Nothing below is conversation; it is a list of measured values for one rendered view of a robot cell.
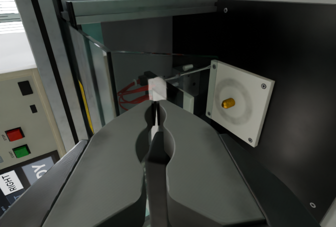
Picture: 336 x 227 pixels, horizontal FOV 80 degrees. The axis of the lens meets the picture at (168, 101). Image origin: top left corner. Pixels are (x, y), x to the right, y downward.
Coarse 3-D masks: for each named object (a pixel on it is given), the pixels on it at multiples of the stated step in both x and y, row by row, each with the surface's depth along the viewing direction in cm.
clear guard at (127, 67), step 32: (64, 32) 31; (96, 64) 19; (128, 64) 15; (160, 64) 14; (192, 64) 14; (96, 96) 23; (128, 96) 16; (160, 96) 16; (192, 96) 15; (96, 128) 30; (160, 128) 17
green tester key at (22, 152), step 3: (21, 147) 36; (24, 147) 36; (15, 150) 36; (18, 150) 36; (21, 150) 36; (24, 150) 36; (27, 150) 37; (15, 153) 36; (18, 153) 36; (21, 153) 36; (24, 153) 37; (27, 153) 37; (18, 156) 36; (21, 156) 37
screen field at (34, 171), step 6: (36, 162) 39; (42, 162) 40; (48, 162) 40; (24, 168) 38; (30, 168) 39; (36, 168) 40; (42, 168) 40; (48, 168) 41; (30, 174) 39; (36, 174) 40; (42, 174) 41; (30, 180) 40
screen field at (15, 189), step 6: (6, 174) 37; (12, 174) 38; (0, 180) 37; (6, 180) 37; (12, 180) 38; (18, 180) 39; (0, 186) 37; (6, 186) 38; (12, 186) 38; (18, 186) 39; (6, 192) 38; (12, 192) 39; (18, 192) 40; (12, 198) 39
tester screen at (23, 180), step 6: (48, 156) 40; (30, 162) 39; (54, 162) 41; (18, 168) 38; (0, 174) 36; (18, 174) 38; (24, 174) 39; (24, 180) 39; (24, 186) 40; (0, 192) 38; (0, 198) 38; (6, 198) 39; (0, 204) 39; (6, 204) 39; (0, 210) 39
